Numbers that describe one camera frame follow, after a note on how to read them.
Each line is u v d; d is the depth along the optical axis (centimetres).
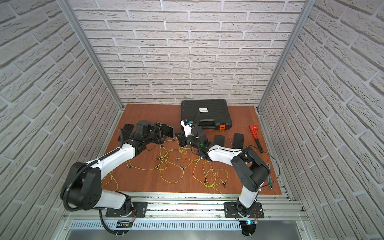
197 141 69
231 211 74
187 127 76
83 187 42
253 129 105
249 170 47
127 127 113
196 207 76
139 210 73
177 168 88
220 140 101
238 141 105
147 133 68
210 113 109
